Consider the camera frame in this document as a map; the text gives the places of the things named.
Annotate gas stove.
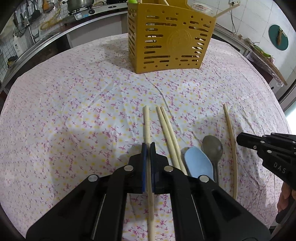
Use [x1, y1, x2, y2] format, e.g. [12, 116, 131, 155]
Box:
[68, 1, 129, 20]

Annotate steel cooking pot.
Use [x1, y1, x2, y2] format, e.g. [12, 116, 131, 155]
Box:
[62, 0, 95, 12]

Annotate black power cable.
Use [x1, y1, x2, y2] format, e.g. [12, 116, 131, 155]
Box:
[230, 5, 238, 35]

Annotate yellow mesh bag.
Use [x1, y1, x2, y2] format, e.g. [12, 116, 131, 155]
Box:
[40, 13, 63, 30]

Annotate yellow slotted utensil holder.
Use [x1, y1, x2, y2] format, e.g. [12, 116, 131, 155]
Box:
[128, 0, 216, 75]

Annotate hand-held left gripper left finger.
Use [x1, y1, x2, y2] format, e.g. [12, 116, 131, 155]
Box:
[25, 142, 148, 241]

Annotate white rice cooker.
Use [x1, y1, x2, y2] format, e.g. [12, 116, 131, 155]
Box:
[187, 0, 214, 16]

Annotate floral tablecloth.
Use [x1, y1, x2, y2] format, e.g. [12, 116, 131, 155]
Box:
[0, 32, 289, 241]

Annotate round green cutting board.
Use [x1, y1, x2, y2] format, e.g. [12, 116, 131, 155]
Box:
[268, 24, 289, 51]

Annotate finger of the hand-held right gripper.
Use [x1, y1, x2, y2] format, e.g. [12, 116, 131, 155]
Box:
[236, 133, 296, 153]

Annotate metal spoon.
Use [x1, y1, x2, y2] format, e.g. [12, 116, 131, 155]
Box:
[201, 135, 223, 183]

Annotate light blue plastic spoon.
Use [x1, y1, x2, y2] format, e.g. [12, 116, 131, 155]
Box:
[184, 146, 214, 179]

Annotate person's right hand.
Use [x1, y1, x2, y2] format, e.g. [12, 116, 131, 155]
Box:
[279, 182, 296, 210]

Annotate brown hanging tool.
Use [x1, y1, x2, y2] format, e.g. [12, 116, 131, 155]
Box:
[276, 27, 287, 45]

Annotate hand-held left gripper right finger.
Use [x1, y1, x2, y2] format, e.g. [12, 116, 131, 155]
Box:
[150, 142, 271, 241]

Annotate green vegetables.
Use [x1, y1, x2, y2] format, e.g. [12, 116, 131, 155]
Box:
[253, 45, 273, 58]

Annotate wooden cutting board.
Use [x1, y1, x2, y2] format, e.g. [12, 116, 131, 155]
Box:
[248, 44, 287, 86]

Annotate black spatula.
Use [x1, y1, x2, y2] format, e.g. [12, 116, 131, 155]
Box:
[30, 0, 41, 19]

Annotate steel sink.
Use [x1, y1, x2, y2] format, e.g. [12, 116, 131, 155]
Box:
[9, 32, 60, 65]

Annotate metal faucet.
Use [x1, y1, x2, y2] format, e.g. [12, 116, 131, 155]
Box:
[24, 23, 40, 43]

